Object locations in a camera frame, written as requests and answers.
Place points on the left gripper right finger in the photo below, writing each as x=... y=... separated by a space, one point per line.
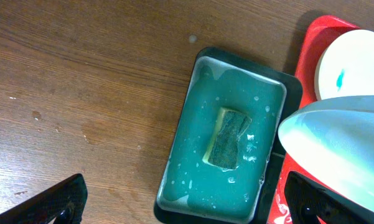
x=312 y=203

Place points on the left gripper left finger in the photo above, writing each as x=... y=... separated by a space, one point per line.
x=62 y=203

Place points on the light blue plate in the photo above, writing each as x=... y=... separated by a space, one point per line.
x=333 y=140

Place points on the green yellow sponge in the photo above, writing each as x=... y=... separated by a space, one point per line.
x=222 y=150

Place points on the mint green plate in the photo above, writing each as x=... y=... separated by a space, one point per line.
x=346 y=67

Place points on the dark green water tray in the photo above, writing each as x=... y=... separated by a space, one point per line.
x=194 y=191

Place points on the red plastic tray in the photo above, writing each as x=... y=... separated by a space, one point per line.
x=320 y=34

